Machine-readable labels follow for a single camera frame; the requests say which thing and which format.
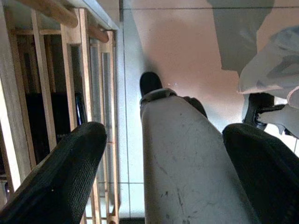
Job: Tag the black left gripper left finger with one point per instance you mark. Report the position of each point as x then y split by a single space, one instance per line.
60 172

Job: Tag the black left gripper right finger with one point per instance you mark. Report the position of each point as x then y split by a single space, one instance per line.
271 177

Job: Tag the white garment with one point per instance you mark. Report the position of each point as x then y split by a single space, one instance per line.
268 70

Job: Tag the wooden slatted rack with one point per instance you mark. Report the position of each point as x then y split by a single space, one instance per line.
39 58

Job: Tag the black robot left foot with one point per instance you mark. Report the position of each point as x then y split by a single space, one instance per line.
149 82

